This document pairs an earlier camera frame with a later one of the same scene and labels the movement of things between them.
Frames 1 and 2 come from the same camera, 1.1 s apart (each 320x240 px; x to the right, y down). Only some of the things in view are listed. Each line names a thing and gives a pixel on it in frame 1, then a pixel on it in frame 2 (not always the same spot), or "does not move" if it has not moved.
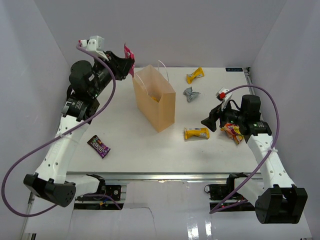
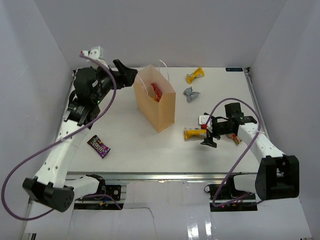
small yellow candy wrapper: (198, 73) does not move
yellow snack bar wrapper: (197, 132) does not move
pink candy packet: (128, 54) → (157, 92)
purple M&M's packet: (100, 148) does not move
